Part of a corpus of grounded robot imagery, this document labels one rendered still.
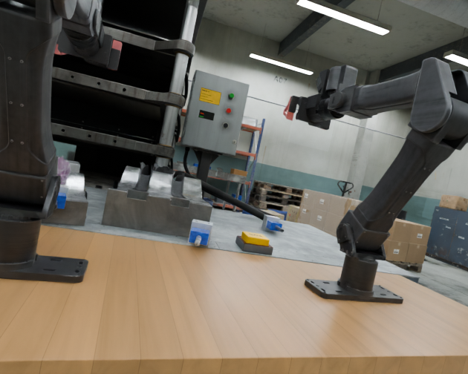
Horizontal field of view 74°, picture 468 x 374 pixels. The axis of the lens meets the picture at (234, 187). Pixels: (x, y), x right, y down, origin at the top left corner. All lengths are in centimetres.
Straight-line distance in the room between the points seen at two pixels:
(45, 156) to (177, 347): 29
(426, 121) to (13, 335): 60
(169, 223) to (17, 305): 45
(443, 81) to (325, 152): 804
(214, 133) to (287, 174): 653
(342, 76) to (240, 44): 735
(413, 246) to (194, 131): 450
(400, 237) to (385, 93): 469
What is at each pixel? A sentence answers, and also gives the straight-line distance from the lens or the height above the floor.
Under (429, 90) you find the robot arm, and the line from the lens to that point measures 60.
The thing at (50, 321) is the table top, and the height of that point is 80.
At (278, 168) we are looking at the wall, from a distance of 804.
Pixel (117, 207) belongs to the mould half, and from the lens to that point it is 81.
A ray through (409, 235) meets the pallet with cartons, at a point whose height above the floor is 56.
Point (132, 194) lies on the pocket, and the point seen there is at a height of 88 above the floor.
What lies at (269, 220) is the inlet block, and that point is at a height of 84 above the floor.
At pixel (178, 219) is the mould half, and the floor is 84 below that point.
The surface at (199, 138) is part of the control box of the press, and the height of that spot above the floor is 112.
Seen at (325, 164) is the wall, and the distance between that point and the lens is 861.
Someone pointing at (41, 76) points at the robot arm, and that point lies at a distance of 42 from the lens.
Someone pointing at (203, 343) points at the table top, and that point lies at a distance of 39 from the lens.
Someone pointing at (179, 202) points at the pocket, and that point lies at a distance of 85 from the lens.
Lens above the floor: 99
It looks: 3 degrees down
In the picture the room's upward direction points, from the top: 12 degrees clockwise
